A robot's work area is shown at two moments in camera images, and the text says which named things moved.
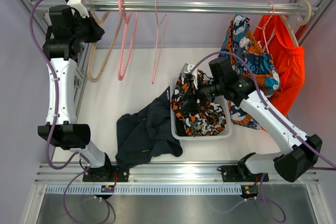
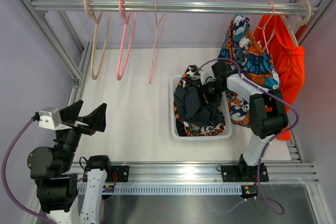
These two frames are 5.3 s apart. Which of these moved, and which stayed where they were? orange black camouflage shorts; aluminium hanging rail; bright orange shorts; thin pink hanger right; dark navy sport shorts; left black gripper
Moved: left black gripper; dark navy sport shorts
Stayed: thin pink hanger right; aluminium hanging rail; bright orange shorts; orange black camouflage shorts
